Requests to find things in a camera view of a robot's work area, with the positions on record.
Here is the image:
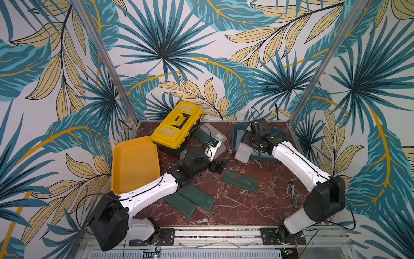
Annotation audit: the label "green pencil case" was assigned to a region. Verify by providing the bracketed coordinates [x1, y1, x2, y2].
[163, 192, 197, 218]
[179, 185, 215, 211]
[223, 170, 259, 193]
[193, 129, 211, 146]

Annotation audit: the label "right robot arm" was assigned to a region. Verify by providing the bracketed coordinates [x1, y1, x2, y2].
[236, 119, 346, 245]

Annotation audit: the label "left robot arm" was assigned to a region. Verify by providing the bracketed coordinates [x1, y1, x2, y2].
[88, 147, 229, 251]

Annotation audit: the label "teal plastic tray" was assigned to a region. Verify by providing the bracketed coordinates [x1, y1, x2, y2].
[232, 124, 288, 163]

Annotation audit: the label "yellow black toolbox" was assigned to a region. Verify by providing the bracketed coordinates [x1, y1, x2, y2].
[151, 101, 203, 157]

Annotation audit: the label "yellow plastic tray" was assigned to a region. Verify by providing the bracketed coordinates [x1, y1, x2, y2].
[112, 136, 161, 195]

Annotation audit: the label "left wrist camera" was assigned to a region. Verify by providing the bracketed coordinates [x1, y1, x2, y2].
[205, 138, 222, 161]

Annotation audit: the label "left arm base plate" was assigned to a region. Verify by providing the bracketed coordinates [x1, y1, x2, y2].
[128, 228, 176, 247]

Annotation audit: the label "aluminium front rail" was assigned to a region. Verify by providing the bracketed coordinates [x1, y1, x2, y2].
[75, 226, 356, 259]

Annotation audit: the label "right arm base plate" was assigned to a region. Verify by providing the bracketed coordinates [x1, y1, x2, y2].
[260, 227, 306, 246]

